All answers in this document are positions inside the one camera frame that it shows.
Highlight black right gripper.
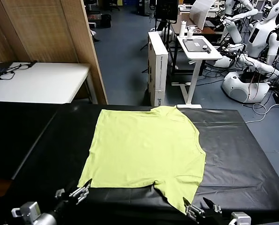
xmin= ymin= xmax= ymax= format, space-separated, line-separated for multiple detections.
xmin=183 ymin=196 xmax=233 ymax=225

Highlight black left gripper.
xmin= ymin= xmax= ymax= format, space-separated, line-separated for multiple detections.
xmin=52 ymin=178 xmax=93 ymax=213

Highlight yellow-green printed t-shirt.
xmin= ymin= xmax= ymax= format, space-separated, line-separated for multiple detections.
xmin=77 ymin=105 xmax=207 ymax=216

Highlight black plastic tablecloth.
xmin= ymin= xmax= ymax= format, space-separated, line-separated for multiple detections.
xmin=12 ymin=103 xmax=279 ymax=225

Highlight white rectangular table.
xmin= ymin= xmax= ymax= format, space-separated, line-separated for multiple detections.
xmin=0 ymin=61 xmax=98 ymax=104

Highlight tall white cardboard box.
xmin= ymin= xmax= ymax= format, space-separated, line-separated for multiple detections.
xmin=147 ymin=31 xmax=169 ymax=107

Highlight white standing desk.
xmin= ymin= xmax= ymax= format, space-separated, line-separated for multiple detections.
xmin=171 ymin=35 xmax=224 ymax=109

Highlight white shoe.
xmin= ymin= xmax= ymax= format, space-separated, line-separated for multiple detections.
xmin=90 ymin=29 xmax=100 ymax=42

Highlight wooden woven partition screen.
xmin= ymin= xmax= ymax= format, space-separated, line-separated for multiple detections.
xmin=0 ymin=0 xmax=108 ymax=105

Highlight grey closed laptop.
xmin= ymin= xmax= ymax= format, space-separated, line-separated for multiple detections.
xmin=182 ymin=38 xmax=212 ymax=53

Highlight white cup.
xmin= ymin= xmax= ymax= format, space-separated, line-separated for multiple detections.
xmin=187 ymin=25 xmax=197 ymax=39

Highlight black storage crate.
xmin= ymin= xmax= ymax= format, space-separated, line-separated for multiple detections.
xmin=100 ymin=13 xmax=112 ymax=28

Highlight large white humanoid robot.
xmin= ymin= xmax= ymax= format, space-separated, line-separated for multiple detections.
xmin=213 ymin=0 xmax=279 ymax=104

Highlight brown wooden desk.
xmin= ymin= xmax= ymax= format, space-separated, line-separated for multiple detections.
xmin=171 ymin=13 xmax=227 ymax=36

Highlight white water bottle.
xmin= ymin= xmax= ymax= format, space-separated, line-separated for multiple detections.
xmin=178 ymin=20 xmax=187 ymax=38

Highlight white curved panel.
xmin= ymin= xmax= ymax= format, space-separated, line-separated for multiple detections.
xmin=189 ymin=0 xmax=216 ymax=31

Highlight black monitor on stand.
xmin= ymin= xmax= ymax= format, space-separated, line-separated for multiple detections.
xmin=154 ymin=0 xmax=179 ymax=24

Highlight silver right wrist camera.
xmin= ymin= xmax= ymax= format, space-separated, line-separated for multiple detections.
xmin=230 ymin=212 xmax=252 ymax=225

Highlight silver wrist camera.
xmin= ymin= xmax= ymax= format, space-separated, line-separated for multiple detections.
xmin=230 ymin=212 xmax=252 ymax=225
xmin=11 ymin=201 xmax=41 ymax=221

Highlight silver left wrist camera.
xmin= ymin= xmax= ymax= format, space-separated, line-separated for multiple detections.
xmin=11 ymin=201 xmax=41 ymax=221

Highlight white floor cable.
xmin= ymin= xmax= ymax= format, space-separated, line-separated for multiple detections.
xmin=244 ymin=100 xmax=279 ymax=124

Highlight black cable bundle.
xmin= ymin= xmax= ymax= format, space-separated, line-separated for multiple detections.
xmin=0 ymin=61 xmax=32 ymax=81

